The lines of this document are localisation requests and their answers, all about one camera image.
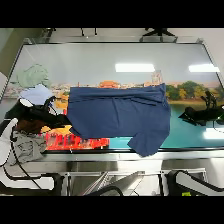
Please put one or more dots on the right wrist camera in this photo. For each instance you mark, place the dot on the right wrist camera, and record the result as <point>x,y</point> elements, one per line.
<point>210,99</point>

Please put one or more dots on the pale green garment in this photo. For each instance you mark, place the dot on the pale green garment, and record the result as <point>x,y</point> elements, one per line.
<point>32,76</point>

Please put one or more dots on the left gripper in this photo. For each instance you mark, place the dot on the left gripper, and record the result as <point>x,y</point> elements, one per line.
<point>59,120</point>

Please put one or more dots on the grey garment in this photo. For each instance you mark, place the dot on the grey garment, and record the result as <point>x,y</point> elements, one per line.
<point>28,146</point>

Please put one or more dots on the silver frame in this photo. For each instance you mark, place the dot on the silver frame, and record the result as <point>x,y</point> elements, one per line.
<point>133,163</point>

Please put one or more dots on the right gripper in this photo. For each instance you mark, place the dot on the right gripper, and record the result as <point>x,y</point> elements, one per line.
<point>194,115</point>

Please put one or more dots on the navy blue T-shirt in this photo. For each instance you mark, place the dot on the navy blue T-shirt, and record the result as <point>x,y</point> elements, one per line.
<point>120,113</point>

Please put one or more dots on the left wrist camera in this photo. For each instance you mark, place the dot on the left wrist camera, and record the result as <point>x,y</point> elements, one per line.
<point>50,102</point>

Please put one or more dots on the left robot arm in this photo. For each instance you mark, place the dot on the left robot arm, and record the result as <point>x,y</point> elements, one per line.
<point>6,144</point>

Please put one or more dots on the light blue garment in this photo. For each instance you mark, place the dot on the light blue garment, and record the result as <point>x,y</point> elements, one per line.
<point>37,94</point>

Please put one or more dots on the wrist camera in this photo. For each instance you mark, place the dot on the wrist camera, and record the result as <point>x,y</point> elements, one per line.
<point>210,99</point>
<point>50,102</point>

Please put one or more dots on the brown garment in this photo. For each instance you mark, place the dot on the brown garment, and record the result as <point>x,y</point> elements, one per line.
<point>27,126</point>

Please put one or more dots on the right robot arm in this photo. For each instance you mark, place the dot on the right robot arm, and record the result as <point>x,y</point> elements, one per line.
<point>196,182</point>

